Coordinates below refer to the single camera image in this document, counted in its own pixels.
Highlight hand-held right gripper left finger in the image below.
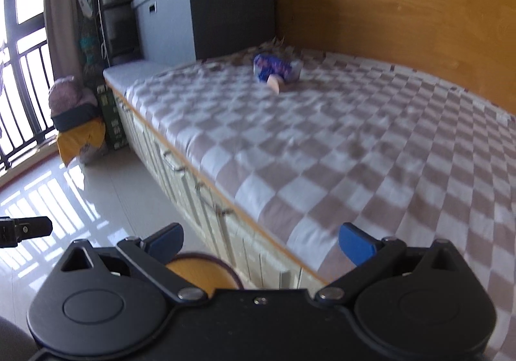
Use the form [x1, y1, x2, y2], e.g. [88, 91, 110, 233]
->
[60, 223, 209, 306]

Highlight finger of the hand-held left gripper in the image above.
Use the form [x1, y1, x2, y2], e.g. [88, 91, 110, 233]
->
[0, 216, 53, 241]

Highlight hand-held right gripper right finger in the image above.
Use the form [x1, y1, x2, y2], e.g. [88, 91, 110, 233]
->
[307, 222, 465, 307]

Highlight yellow wastebasket with dark rim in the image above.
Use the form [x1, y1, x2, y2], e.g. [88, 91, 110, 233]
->
[164, 251, 245, 298]

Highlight white cabinet bench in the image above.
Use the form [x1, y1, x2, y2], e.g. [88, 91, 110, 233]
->
[110, 86, 328, 290]

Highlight brown white checkered blanket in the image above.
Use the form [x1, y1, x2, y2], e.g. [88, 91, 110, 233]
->
[125, 37, 516, 346]

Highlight person's grey clothing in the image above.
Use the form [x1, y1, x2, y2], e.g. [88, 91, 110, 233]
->
[0, 314, 38, 361]

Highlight black balcony railing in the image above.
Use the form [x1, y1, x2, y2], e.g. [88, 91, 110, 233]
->
[0, 34, 58, 173]

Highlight green carton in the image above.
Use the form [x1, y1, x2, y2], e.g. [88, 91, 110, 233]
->
[96, 84, 130, 151]

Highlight light grey seat pad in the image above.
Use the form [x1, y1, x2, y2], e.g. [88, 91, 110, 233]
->
[103, 59, 171, 92]

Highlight colourful hanging net bags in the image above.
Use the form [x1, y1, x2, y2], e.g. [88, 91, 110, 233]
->
[78, 17, 102, 77]

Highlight beige curtain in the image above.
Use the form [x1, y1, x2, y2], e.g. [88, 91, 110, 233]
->
[44, 0, 98, 84]

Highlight grey fabric storage box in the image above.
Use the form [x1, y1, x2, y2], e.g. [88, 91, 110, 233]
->
[131, 0, 279, 64]

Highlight black drawer tower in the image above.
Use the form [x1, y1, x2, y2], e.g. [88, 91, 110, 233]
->
[96, 0, 146, 65]

